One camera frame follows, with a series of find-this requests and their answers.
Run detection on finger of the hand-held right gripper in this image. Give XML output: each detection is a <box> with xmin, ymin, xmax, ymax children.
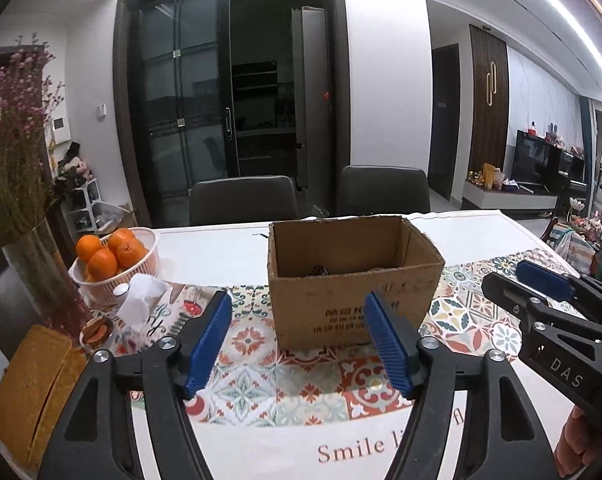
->
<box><xmin>481</xmin><ymin>271</ymin><xmax>602</xmax><ymax>415</ymax></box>
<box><xmin>515</xmin><ymin>259</ymin><xmax>602</xmax><ymax>332</ymax></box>

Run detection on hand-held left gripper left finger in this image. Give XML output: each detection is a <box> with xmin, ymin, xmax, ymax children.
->
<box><xmin>36</xmin><ymin>290</ymin><xmax>233</xmax><ymax>480</ymax></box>

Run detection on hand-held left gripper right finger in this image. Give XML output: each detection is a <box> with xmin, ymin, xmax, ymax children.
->
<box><xmin>363</xmin><ymin>290</ymin><xmax>562</xmax><ymax>480</ymax></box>

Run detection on brown cardboard box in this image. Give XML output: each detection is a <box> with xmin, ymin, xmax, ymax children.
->
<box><xmin>267</xmin><ymin>215</ymin><xmax>447</xmax><ymax>352</ymax></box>

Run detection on person's right hand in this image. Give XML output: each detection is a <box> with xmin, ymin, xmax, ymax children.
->
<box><xmin>555</xmin><ymin>405</ymin><xmax>600</xmax><ymax>467</ymax></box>

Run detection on wooden chair patterned cushion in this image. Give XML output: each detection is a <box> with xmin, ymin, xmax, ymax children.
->
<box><xmin>545</xmin><ymin>217</ymin><xmax>602</xmax><ymax>277</ymax></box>

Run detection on white tissue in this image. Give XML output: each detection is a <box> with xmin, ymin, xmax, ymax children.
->
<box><xmin>115</xmin><ymin>274</ymin><xmax>173</xmax><ymax>325</ymax></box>

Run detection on white television console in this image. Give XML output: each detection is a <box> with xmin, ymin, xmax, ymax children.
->
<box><xmin>463</xmin><ymin>179</ymin><xmax>560</xmax><ymax>212</ymax></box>

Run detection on patterned table cloth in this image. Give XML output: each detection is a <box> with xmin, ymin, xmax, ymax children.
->
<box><xmin>114</xmin><ymin>247</ymin><xmax>599</xmax><ymax>480</ymax></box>

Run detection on white fruit basket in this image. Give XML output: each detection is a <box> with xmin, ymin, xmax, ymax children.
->
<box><xmin>68</xmin><ymin>226</ymin><xmax>161</xmax><ymax>307</ymax></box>

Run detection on small dish with peel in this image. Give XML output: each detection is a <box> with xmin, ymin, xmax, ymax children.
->
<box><xmin>79</xmin><ymin>316</ymin><xmax>115</xmax><ymax>349</ymax></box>

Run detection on orange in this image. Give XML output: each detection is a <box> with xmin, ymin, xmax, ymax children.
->
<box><xmin>86</xmin><ymin>248</ymin><xmax>118</xmax><ymax>282</ymax></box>
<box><xmin>107</xmin><ymin>228</ymin><xmax>138</xmax><ymax>252</ymax></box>
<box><xmin>76</xmin><ymin>233</ymin><xmax>105</xmax><ymax>264</ymax></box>
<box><xmin>116</xmin><ymin>240</ymin><xmax>150</xmax><ymax>269</ymax></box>

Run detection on black television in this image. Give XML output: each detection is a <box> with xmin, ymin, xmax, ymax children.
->
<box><xmin>512</xmin><ymin>130</ymin><xmax>564</xmax><ymax>187</ymax></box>

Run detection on grey dining chair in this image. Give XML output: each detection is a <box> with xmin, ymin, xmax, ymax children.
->
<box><xmin>335</xmin><ymin>165</ymin><xmax>431</xmax><ymax>217</ymax></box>
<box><xmin>188</xmin><ymin>176</ymin><xmax>300</xmax><ymax>227</ymax></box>

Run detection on dark interior door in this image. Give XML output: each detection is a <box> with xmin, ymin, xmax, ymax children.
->
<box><xmin>427</xmin><ymin>44</ymin><xmax>462</xmax><ymax>202</ymax></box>

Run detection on glass vase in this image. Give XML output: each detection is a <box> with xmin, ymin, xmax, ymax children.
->
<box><xmin>1</xmin><ymin>219</ymin><xmax>95</xmax><ymax>337</ymax></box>

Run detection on white storage rack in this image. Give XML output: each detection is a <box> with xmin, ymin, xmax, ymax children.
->
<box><xmin>56</xmin><ymin>180</ymin><xmax>138</xmax><ymax>237</ymax></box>

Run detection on yellow textured pad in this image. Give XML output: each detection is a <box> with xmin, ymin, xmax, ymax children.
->
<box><xmin>0</xmin><ymin>324</ymin><xmax>90</xmax><ymax>474</ymax></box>

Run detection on plush toys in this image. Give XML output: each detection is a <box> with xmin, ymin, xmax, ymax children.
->
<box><xmin>55</xmin><ymin>141</ymin><xmax>93</xmax><ymax>182</ymax></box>

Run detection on black glass sliding door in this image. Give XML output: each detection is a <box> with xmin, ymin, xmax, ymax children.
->
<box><xmin>113</xmin><ymin>0</ymin><xmax>343</xmax><ymax>229</ymax></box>

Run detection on grey refrigerator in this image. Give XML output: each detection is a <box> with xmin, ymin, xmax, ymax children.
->
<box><xmin>291</xmin><ymin>7</ymin><xmax>333</xmax><ymax>192</ymax></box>

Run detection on dried pink flowers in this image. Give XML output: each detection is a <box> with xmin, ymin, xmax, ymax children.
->
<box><xmin>0</xmin><ymin>34</ymin><xmax>66</xmax><ymax>248</ymax></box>

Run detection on white wall intercom panel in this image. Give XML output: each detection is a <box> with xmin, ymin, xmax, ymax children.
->
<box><xmin>51</xmin><ymin>116</ymin><xmax>72</xmax><ymax>146</ymax></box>

